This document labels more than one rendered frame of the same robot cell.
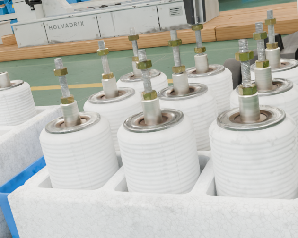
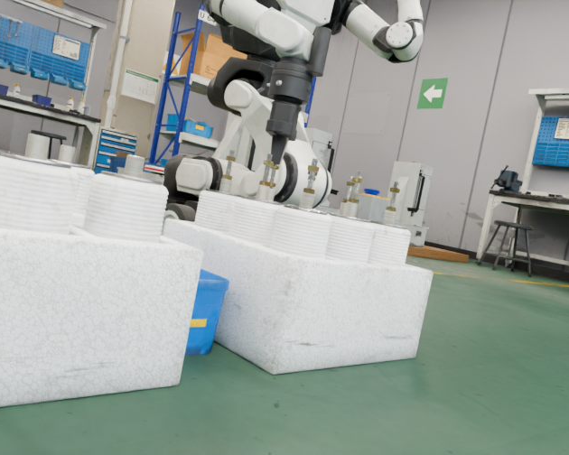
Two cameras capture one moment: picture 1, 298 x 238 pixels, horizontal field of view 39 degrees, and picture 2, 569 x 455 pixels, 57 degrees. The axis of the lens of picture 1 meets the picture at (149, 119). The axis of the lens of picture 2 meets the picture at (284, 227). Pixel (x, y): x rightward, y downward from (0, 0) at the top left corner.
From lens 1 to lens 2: 0.97 m
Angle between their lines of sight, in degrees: 68
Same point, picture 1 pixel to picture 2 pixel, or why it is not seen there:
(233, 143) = (403, 234)
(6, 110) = (84, 195)
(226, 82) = not seen: hidden behind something
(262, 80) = not seen: hidden behind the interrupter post
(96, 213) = (350, 273)
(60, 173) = (318, 245)
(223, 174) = (389, 254)
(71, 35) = not seen: outside the picture
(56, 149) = (322, 226)
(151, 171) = (367, 247)
